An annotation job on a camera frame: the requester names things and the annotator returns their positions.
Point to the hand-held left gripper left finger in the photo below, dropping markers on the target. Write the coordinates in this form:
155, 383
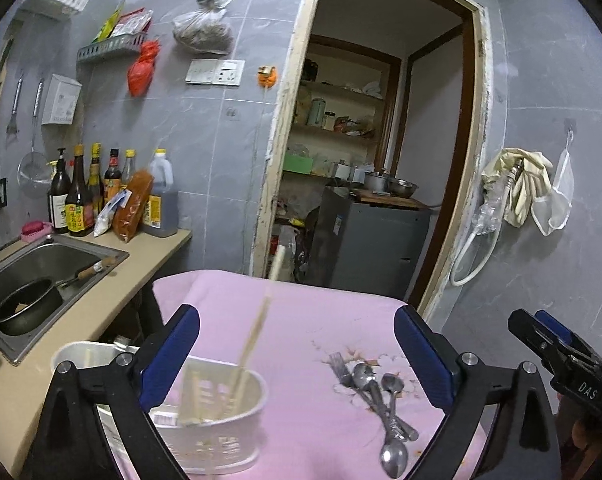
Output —
171, 355

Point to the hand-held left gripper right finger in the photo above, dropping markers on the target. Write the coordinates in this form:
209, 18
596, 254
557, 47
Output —
423, 360

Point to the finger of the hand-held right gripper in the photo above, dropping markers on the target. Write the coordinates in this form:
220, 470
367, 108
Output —
556, 324
536, 335

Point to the wooden chopstick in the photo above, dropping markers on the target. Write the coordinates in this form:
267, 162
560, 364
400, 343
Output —
190, 395
253, 340

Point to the white plastic utensil holder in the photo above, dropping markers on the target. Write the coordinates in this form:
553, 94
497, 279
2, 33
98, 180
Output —
221, 440

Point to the person's right hand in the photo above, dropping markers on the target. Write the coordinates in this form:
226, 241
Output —
580, 437

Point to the small metal spoon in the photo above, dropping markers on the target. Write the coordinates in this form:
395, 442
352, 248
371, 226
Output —
392, 384

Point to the metal fork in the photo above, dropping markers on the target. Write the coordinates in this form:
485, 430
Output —
337, 365

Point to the beige kitchen counter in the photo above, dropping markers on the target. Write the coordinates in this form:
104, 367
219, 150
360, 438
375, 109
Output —
146, 260

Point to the large metal spoon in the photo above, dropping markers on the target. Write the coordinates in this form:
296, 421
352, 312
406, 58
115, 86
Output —
394, 457

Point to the grey cabinet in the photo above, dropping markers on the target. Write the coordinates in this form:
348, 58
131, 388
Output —
366, 245

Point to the pink floral tablecloth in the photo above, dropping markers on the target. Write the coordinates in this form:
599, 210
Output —
301, 320

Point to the clear plastic bag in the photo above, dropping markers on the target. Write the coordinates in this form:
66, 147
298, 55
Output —
487, 215

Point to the beige rubber gloves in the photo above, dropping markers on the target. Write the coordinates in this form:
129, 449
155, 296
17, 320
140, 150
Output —
523, 190

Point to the black frying pan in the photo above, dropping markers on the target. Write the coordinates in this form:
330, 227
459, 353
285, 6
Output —
26, 310

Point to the orange seasoning packet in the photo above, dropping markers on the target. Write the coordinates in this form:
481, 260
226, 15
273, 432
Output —
133, 205

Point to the large dark oil jug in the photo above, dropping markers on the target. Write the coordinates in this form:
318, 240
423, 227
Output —
162, 195

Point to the steel sink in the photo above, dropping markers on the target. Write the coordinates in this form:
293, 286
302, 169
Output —
41, 260

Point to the yellow capped soy sauce bottle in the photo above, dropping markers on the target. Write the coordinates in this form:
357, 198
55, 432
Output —
80, 210

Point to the metal bowl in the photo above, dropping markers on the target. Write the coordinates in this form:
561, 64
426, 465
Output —
405, 187

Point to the pink sponge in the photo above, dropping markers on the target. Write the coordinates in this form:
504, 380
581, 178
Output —
36, 231

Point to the small steel pot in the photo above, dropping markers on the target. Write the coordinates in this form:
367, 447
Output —
377, 182

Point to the red label sauce bottle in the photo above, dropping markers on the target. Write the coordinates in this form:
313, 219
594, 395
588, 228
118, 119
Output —
112, 175

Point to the clear yellow capped bottle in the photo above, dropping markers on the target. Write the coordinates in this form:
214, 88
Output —
128, 170

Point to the tall dark sauce bottle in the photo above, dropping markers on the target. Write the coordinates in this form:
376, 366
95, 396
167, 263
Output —
96, 175

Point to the hanging metal strainer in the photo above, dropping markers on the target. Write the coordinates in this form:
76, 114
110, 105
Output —
33, 175

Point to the green box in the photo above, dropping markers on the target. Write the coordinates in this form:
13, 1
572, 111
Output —
298, 163

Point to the green cup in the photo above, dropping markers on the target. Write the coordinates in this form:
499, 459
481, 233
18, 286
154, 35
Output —
316, 112

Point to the wooden shelf unit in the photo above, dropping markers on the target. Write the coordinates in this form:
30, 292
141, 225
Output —
341, 90

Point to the red plastic bag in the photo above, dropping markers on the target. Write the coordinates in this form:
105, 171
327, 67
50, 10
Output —
142, 72

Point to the hanging metal spatula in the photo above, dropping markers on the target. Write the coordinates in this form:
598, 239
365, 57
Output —
15, 105

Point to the clear bag of dried goods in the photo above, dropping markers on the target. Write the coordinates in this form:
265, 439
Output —
203, 32

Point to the red white seasoning packet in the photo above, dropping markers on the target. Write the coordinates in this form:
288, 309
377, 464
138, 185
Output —
136, 22

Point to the green yellow snack packet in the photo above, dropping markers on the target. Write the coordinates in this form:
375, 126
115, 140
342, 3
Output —
108, 22

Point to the metal wall hook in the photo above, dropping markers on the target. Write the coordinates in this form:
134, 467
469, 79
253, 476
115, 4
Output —
570, 130

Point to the wooden door frame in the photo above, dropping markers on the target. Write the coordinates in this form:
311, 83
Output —
281, 135

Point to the white wall box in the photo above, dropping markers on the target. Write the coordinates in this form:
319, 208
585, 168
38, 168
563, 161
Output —
61, 102

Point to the white wall socket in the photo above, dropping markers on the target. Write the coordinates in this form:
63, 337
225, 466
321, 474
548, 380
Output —
229, 72

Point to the orange wall hook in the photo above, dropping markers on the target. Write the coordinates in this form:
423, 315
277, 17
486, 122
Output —
267, 76

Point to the grey wall rack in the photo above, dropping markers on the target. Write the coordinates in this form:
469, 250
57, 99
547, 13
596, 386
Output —
111, 50

